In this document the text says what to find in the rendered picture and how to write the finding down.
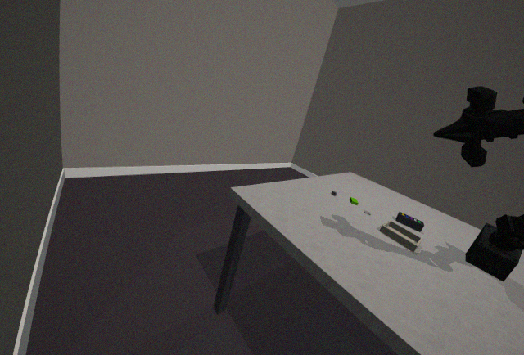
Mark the beige shallow rectangular tray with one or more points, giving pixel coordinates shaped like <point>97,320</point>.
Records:
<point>401,235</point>

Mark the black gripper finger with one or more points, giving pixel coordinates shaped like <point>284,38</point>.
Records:
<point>467,138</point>
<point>466,124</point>

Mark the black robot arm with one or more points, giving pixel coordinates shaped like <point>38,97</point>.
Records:
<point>510,234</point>

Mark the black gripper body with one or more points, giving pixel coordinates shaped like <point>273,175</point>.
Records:
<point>502,124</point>

